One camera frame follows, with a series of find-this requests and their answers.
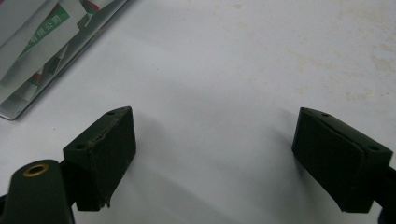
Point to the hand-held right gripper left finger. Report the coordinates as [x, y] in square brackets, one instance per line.
[102, 165]

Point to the white paper packet green label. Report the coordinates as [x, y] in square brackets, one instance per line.
[46, 34]

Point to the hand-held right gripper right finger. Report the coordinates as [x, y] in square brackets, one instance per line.
[336, 161]

